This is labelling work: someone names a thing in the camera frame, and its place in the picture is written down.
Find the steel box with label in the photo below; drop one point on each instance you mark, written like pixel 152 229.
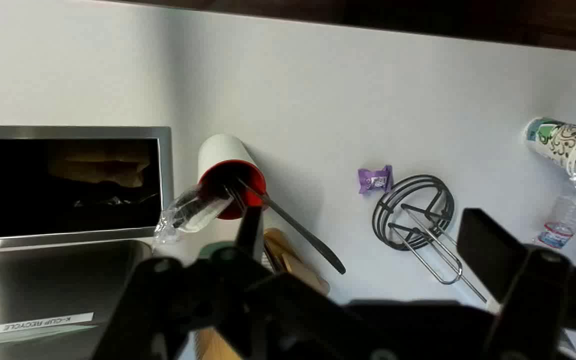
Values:
pixel 48 281

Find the clear plastic water bottle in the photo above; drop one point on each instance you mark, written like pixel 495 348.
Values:
pixel 569 213

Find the black plastic fork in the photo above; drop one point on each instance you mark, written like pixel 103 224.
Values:
pixel 301 231

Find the white mug red inside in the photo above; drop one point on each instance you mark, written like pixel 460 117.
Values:
pixel 224 156

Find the purple candy wrapper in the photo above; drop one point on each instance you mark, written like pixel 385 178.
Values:
pixel 374 178

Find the cloth item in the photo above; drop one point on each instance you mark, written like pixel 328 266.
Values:
pixel 560 142

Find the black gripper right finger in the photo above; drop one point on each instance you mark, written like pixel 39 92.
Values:
pixel 529 301

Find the clear plastic utensil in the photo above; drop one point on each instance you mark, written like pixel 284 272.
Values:
pixel 189 217

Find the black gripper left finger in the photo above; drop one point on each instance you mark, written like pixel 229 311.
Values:
pixel 161 301

